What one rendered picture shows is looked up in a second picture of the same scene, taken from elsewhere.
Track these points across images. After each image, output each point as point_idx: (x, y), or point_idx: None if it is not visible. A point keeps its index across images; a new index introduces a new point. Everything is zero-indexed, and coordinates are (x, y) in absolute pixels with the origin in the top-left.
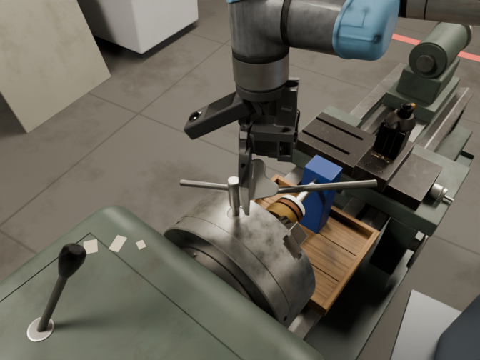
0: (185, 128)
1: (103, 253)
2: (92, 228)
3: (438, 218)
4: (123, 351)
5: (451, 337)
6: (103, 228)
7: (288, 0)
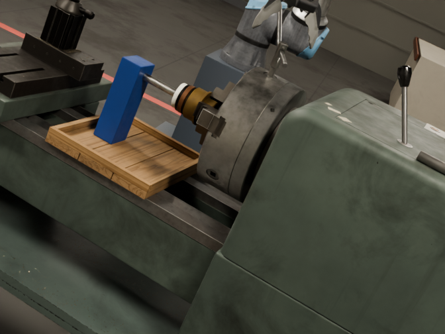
0: (318, 5)
1: (345, 116)
2: (330, 115)
3: (104, 78)
4: (391, 124)
5: (190, 134)
6: (327, 112)
7: None
